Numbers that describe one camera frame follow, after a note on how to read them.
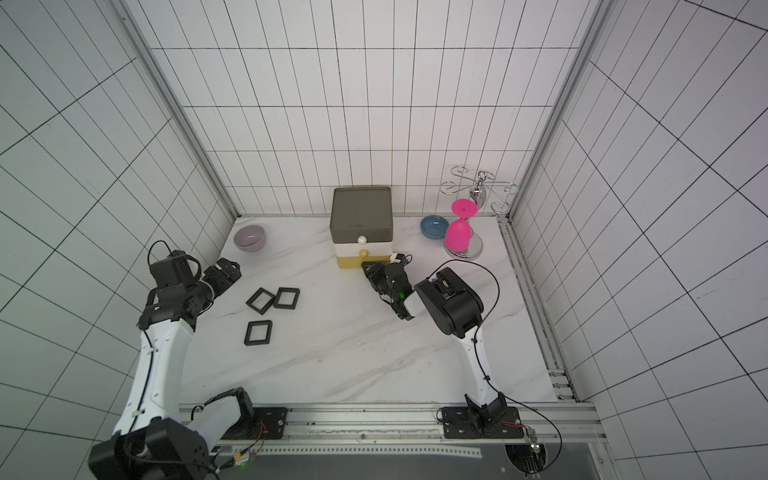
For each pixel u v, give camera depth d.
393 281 0.79
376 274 0.92
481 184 0.88
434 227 1.14
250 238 1.09
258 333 0.90
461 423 0.71
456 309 0.57
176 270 0.57
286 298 0.99
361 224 0.89
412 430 0.73
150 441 0.37
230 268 0.74
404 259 0.97
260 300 0.97
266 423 0.72
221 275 0.69
